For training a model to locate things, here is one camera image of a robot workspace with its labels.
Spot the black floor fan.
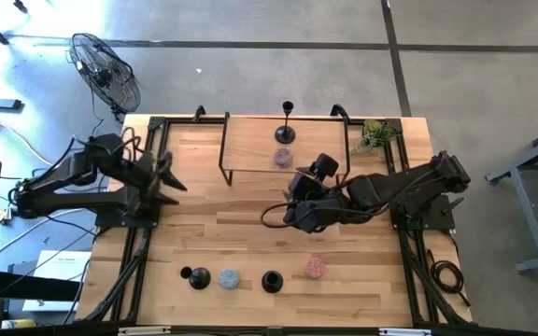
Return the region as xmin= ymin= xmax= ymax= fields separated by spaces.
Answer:
xmin=68 ymin=32 xmax=142 ymax=122

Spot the purple patterned candle tin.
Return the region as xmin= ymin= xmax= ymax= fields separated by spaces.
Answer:
xmin=273 ymin=147 xmax=294 ymax=169

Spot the black aluminium table frame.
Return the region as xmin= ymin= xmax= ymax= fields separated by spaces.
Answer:
xmin=75 ymin=103 xmax=474 ymax=330

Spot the black candlestick holder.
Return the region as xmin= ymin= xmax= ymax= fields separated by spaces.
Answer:
xmin=179 ymin=265 xmax=212 ymax=291
xmin=274 ymin=100 xmax=297 ymax=145
xmin=261 ymin=270 xmax=285 ymax=294

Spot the coiled black cable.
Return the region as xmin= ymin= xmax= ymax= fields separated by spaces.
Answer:
xmin=425 ymin=249 xmax=472 ymax=308

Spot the green artificial plant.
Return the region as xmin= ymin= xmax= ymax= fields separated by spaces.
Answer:
xmin=350 ymin=119 xmax=397 ymax=158

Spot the yellow object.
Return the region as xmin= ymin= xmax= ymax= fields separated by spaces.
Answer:
xmin=0 ymin=318 xmax=37 ymax=330

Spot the blue patterned candle tin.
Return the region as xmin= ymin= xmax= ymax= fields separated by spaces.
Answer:
xmin=218 ymin=268 xmax=241 ymax=290

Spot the white paper sheet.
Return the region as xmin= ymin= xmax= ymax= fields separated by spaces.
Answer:
xmin=21 ymin=250 xmax=92 ymax=313

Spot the wooden shelf with black frame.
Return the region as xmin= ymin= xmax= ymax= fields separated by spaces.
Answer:
xmin=217 ymin=110 xmax=352 ymax=187

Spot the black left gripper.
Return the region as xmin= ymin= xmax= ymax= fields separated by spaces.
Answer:
xmin=126 ymin=148 xmax=189 ymax=217

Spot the pink patterned candle tin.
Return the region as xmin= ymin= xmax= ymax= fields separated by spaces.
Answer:
xmin=304 ymin=257 xmax=326 ymax=280

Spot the white aluminium bracket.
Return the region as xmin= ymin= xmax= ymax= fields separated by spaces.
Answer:
xmin=379 ymin=328 xmax=433 ymax=336
xmin=118 ymin=326 xmax=172 ymax=336

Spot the grey metal table stand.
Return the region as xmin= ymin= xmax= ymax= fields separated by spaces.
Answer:
xmin=485 ymin=119 xmax=538 ymax=273

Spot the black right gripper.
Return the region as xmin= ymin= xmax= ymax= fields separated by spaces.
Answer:
xmin=283 ymin=173 xmax=345 ymax=234

